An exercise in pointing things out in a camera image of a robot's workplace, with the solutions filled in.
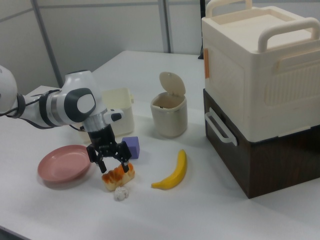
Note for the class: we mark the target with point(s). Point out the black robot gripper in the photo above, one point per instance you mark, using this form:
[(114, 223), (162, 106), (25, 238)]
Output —
[(101, 137)]

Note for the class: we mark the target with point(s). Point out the white paper ball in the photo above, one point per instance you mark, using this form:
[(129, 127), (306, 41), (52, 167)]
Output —
[(121, 193)]

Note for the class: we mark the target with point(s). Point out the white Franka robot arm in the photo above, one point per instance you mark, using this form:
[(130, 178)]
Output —
[(75, 100)]

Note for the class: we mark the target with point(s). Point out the beige trash bin with lid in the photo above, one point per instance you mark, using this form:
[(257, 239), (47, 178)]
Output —
[(170, 120)]

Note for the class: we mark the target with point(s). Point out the orange glazed bread loaf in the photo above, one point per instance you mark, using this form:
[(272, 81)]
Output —
[(116, 178)]

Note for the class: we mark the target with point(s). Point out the purple cube block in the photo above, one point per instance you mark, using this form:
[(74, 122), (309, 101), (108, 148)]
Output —
[(134, 147)]

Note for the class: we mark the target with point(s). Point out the pink plastic plate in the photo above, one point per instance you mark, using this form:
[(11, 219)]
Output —
[(63, 165)]

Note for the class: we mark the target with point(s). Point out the open cream plastic tub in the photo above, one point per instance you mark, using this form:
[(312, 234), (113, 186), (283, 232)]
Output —
[(122, 100)]

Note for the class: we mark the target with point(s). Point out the yellow banana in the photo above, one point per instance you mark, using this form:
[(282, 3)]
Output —
[(176, 173)]

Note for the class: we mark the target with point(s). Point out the orange tape strip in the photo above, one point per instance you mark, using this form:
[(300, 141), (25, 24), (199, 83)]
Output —
[(206, 63)]

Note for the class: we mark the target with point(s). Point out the dark brown wooden box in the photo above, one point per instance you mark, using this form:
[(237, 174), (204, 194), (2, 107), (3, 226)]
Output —
[(270, 165)]

